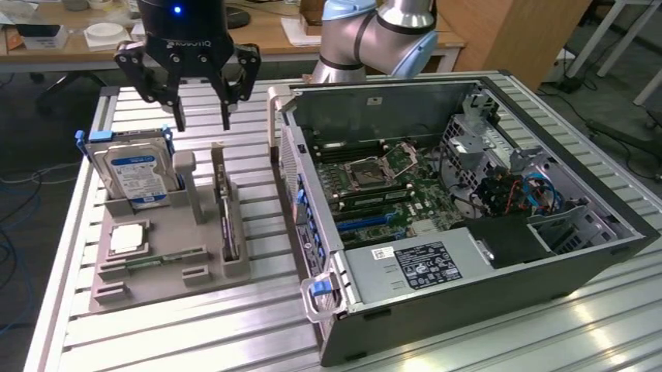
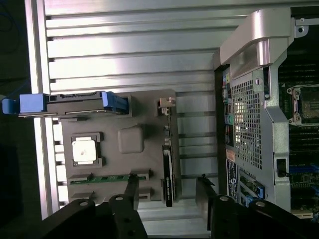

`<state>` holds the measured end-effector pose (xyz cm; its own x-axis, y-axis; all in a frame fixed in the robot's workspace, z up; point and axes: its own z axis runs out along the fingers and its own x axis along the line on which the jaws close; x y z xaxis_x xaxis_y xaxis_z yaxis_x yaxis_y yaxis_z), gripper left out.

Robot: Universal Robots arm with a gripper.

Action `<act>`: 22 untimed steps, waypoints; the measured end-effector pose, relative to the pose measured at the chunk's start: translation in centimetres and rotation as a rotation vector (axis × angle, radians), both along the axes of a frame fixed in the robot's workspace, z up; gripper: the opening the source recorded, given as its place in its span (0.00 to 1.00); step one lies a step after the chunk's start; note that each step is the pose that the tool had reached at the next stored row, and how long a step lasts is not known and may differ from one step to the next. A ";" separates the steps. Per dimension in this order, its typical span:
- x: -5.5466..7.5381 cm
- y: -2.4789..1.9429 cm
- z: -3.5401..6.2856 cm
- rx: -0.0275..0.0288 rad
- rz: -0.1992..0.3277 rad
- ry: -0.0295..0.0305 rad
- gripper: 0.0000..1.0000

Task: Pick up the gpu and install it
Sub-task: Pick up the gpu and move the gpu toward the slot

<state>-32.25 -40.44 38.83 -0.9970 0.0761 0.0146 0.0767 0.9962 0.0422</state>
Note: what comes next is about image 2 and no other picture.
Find green RAM stick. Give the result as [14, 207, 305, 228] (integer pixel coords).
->
[69, 174, 148, 185]

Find grey plastic parts rack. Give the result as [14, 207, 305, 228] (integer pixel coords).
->
[52, 89, 180, 207]

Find silver CPU chip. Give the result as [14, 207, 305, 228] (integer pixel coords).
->
[71, 139, 97, 164]

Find open black PC case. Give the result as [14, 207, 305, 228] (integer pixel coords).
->
[213, 7, 319, 220]

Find green motherboard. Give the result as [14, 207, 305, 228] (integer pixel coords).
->
[278, 62, 319, 220]

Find hard disk in blue carrier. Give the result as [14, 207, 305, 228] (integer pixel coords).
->
[1, 91, 129, 118]

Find CPU socket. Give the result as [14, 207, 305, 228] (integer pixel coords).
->
[286, 84, 319, 128]

